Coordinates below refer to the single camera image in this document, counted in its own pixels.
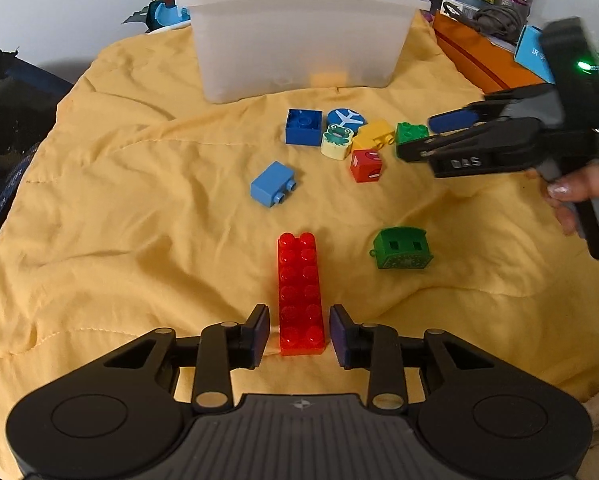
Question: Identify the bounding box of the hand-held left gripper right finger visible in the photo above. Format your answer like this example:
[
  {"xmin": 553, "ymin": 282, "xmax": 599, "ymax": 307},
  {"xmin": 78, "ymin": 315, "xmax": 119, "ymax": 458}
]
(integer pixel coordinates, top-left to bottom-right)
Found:
[{"xmin": 329, "ymin": 304, "xmax": 499, "ymax": 411}]

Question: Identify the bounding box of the green toy wagon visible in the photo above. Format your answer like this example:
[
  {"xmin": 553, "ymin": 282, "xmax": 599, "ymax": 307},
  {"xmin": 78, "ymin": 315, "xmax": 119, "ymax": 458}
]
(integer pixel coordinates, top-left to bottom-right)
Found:
[{"xmin": 369, "ymin": 226, "xmax": 435, "ymax": 271}]

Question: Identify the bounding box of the long red studded brick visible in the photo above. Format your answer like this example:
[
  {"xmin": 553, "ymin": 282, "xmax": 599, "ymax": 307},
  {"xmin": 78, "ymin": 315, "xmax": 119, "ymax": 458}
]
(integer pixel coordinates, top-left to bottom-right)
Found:
[{"xmin": 278, "ymin": 232, "xmax": 329, "ymax": 357}]

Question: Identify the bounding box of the cream frog block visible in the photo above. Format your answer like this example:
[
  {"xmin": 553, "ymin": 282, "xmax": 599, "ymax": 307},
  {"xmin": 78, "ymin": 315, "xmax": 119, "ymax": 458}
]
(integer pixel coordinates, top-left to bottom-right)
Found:
[{"xmin": 321, "ymin": 124, "xmax": 355, "ymax": 160}]

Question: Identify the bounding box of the dark blue square brick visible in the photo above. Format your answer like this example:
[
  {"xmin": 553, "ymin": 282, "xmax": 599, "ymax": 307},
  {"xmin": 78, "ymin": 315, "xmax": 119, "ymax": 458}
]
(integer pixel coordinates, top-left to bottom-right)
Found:
[{"xmin": 285, "ymin": 108, "xmax": 325, "ymax": 147}]

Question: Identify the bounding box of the dark green printed box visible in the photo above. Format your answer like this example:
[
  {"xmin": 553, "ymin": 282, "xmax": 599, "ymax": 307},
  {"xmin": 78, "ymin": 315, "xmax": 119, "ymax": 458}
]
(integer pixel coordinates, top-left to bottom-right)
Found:
[{"xmin": 123, "ymin": 6, "xmax": 155, "ymax": 26}]

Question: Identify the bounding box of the dark blue mesh basket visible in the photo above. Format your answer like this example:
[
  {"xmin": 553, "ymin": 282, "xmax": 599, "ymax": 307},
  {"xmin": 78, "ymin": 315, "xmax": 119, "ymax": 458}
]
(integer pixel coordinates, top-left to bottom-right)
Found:
[{"xmin": 0, "ymin": 48, "xmax": 76, "ymax": 242}]

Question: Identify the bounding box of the orange box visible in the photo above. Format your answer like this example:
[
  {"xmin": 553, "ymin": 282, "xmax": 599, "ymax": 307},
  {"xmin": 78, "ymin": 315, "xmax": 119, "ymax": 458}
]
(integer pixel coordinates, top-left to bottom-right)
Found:
[{"xmin": 432, "ymin": 10, "xmax": 556, "ymax": 97}]

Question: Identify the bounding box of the grey cable bundle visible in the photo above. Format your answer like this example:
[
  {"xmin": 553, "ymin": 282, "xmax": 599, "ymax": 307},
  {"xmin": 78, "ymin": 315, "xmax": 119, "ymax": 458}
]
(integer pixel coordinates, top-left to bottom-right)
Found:
[{"xmin": 471, "ymin": 2, "xmax": 531, "ymax": 39}]

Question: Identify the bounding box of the translucent plastic storage bin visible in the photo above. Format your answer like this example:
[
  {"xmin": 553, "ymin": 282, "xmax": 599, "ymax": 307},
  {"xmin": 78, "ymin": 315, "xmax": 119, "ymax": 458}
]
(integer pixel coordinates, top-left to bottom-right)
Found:
[{"xmin": 174, "ymin": 0, "xmax": 431, "ymax": 106}]

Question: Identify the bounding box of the green toy brick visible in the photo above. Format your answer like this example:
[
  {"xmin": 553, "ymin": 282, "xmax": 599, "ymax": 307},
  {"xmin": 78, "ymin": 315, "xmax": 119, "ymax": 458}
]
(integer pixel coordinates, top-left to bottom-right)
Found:
[{"xmin": 395, "ymin": 122, "xmax": 429, "ymax": 150}]

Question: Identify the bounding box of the light blue duplo brick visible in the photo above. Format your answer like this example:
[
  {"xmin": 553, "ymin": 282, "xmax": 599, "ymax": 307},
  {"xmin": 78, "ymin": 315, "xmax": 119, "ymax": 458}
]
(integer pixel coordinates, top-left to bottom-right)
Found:
[{"xmin": 250, "ymin": 160, "xmax": 298, "ymax": 209}]

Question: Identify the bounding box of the round blue airplane tile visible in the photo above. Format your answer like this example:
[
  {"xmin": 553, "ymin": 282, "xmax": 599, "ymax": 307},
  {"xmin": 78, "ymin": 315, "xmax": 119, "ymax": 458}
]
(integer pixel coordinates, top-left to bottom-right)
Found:
[{"xmin": 328, "ymin": 108, "xmax": 365, "ymax": 134}]

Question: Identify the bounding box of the light blue cardboard box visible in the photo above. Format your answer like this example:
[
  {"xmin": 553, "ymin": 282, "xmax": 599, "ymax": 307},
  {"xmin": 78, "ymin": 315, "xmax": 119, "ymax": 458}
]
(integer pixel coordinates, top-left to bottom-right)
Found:
[{"xmin": 514, "ymin": 24, "xmax": 556, "ymax": 84}]

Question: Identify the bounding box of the yellow quilted blanket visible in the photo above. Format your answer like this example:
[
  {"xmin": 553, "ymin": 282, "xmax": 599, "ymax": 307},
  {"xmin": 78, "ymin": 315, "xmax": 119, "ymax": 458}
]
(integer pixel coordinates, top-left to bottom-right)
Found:
[{"xmin": 0, "ymin": 7, "xmax": 599, "ymax": 480}]

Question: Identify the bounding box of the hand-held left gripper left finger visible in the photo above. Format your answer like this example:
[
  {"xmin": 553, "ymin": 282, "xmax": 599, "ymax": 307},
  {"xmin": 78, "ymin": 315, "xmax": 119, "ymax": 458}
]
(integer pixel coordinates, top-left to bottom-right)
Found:
[{"xmin": 102, "ymin": 304, "xmax": 271, "ymax": 411}]

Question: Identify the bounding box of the red face cube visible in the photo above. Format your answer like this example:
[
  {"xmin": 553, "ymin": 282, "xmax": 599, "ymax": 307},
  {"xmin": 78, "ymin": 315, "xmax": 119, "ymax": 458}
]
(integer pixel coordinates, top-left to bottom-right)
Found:
[{"xmin": 350, "ymin": 148, "xmax": 385, "ymax": 184}]

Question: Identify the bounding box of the yellow duplo brick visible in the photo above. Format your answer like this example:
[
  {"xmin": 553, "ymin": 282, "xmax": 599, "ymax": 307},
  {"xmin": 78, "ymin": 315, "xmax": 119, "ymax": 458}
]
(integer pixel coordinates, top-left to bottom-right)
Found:
[{"xmin": 354, "ymin": 119, "xmax": 397, "ymax": 154}]

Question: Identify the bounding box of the person's right hand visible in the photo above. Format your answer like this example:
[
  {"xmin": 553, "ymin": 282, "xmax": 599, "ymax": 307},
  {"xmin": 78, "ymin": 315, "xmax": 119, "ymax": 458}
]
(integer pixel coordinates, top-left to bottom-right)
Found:
[{"xmin": 547, "ymin": 131, "xmax": 599, "ymax": 236}]

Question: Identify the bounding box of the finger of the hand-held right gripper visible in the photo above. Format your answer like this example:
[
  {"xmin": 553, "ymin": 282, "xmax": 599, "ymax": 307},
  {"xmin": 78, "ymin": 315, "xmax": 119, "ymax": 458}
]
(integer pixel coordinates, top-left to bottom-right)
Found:
[
  {"xmin": 428, "ymin": 85, "xmax": 563, "ymax": 135},
  {"xmin": 397, "ymin": 117, "xmax": 543, "ymax": 162}
]

